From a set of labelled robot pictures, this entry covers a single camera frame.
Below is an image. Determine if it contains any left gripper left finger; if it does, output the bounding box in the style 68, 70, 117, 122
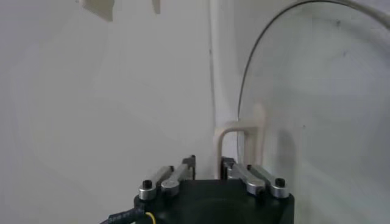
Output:
137, 154, 197, 201

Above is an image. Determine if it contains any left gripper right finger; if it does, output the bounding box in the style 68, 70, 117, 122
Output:
221, 156, 291, 200

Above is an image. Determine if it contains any glass lid with cream handle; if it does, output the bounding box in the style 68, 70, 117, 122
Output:
214, 0, 390, 224

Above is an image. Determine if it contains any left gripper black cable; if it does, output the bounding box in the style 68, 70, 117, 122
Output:
100, 208, 157, 224

